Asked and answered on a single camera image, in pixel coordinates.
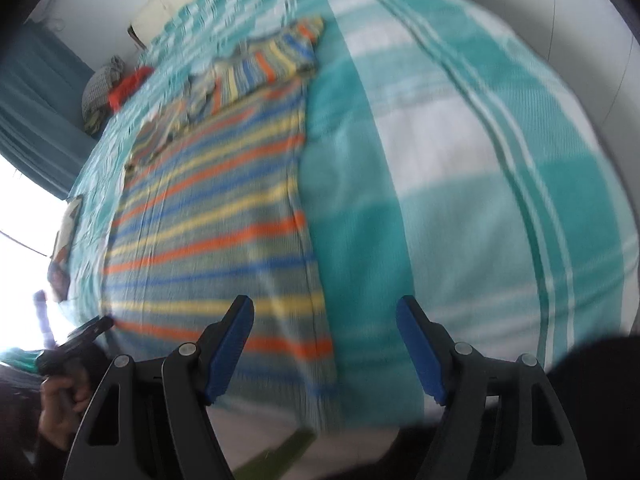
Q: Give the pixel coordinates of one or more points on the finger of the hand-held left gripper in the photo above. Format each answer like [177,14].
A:
[92,331]

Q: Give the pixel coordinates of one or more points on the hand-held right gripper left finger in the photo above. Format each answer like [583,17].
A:
[227,345]

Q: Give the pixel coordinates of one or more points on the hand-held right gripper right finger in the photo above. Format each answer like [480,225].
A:
[422,355]

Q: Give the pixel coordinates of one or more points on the striped knit shirt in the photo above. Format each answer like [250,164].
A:
[210,220]

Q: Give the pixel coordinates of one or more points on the person's left forearm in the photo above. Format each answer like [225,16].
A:
[20,440]

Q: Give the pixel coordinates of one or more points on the person's left hand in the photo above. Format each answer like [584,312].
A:
[60,405]

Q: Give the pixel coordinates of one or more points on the patterned cream pillow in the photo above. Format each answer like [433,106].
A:
[67,230]

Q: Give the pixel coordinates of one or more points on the green strip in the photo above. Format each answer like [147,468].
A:
[275,455]

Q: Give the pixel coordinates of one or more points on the teal checked bed blanket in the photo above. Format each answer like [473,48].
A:
[450,185]

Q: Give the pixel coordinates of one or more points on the teal curtain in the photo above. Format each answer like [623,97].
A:
[35,110]

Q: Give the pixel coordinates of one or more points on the grey knit pillow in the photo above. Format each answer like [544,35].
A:
[100,92]

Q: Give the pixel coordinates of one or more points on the red cloth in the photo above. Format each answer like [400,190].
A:
[127,87]

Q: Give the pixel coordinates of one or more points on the cream padded headboard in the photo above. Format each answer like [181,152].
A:
[160,5]

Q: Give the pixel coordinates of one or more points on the white wardrobe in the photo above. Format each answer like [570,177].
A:
[575,35]

